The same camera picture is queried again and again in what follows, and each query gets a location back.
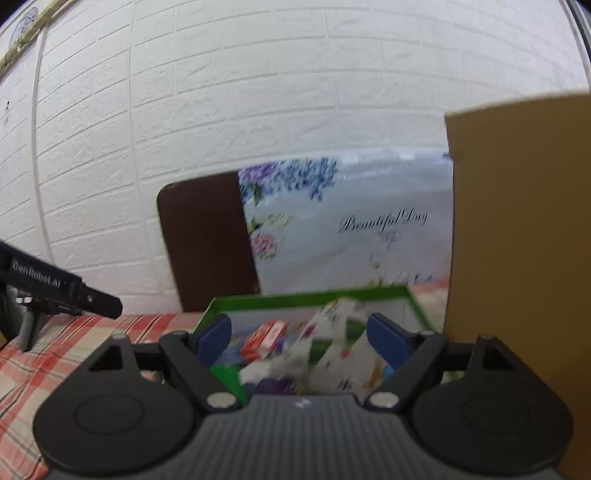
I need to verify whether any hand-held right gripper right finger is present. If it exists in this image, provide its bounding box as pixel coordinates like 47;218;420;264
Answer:
367;313;515;411

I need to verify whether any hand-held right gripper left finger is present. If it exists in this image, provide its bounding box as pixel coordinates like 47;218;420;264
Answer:
88;314;243;411

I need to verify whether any white floral pouch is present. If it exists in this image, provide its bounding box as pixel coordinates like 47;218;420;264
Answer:
281;298;394;396

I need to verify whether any purple doll figure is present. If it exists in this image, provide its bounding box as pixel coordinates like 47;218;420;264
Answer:
255;375;297;396

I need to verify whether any green box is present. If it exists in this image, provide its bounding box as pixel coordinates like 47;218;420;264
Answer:
193;284;443;408

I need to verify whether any red white packet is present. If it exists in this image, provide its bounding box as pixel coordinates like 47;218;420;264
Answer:
239;320;290;361

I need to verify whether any large brown chair backrest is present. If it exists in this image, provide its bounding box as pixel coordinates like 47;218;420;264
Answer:
156;170;262;313

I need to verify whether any floral printed sheet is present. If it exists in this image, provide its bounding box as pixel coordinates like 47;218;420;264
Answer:
237;148;457;297

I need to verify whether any red plaid tablecloth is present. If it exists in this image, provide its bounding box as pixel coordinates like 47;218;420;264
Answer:
0;276;451;480

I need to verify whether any brown cardboard box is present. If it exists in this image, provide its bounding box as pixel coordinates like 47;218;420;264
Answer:
442;91;591;480

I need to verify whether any black gripper on grey stand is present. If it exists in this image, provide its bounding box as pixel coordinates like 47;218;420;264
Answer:
0;239;124;352

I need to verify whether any wall hanging with wooden rod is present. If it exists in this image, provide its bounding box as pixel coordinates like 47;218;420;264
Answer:
0;0;77;72

